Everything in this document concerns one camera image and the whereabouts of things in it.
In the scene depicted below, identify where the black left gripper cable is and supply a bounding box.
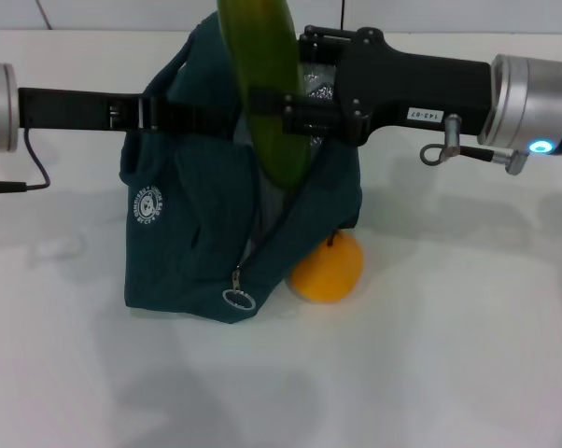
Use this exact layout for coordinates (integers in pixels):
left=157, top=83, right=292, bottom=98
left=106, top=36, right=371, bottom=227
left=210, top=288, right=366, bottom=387
left=0, top=128, right=51, bottom=195

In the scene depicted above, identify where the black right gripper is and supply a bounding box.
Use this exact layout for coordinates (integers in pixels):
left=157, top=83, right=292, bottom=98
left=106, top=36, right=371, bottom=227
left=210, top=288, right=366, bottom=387
left=250, top=26, right=492, bottom=147

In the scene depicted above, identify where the orange fruit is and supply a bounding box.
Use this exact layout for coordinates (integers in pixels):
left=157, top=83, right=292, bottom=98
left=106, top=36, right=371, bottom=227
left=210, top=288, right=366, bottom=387
left=288, top=231, right=366, bottom=305

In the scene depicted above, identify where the dark teal insulated lunch bag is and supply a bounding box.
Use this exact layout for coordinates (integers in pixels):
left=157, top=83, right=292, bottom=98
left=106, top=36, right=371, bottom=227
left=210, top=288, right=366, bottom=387
left=119, top=11, right=364, bottom=326

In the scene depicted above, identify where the green cucumber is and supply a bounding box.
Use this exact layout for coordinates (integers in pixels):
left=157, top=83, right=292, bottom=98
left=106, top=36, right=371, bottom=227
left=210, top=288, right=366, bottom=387
left=217, top=0, right=313, bottom=190

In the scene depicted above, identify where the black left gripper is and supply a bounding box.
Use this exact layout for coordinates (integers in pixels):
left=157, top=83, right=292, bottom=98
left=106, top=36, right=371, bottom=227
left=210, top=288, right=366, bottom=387
left=18, top=87, right=239, bottom=140

